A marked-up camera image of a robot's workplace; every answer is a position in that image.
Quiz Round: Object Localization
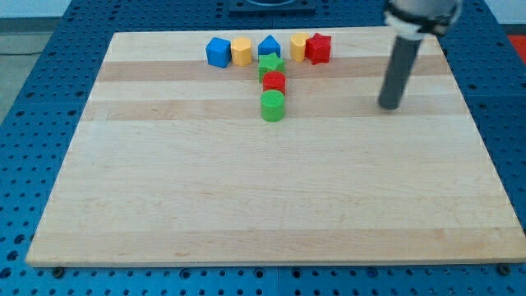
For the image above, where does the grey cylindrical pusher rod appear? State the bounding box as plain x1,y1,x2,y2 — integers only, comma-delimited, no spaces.
378,36,422,110

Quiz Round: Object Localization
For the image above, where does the green star block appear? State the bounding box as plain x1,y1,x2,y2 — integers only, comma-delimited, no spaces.
258,53,285,83

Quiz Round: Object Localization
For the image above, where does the wooden board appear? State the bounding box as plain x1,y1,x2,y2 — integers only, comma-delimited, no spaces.
25,27,525,267

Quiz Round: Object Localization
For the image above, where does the blue cube block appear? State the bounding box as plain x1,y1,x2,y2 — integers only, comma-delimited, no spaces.
205,37,232,68

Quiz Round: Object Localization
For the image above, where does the green cylinder block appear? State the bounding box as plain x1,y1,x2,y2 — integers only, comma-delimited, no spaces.
261,90,285,123

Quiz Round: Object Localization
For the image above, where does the red star block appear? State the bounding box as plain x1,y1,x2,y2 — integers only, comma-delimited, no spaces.
305,33,332,65

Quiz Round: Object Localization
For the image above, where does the yellow hexagon block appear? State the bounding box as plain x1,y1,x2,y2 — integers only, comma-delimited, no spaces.
231,37,252,66

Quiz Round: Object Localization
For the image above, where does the yellow heart block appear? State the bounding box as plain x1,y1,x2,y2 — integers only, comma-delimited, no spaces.
289,32,310,62

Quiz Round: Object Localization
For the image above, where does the red cylinder block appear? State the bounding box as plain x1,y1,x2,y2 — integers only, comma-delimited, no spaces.
261,71,286,95

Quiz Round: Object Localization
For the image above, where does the blue pentagon block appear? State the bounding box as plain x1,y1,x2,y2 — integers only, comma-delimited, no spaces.
258,35,281,58

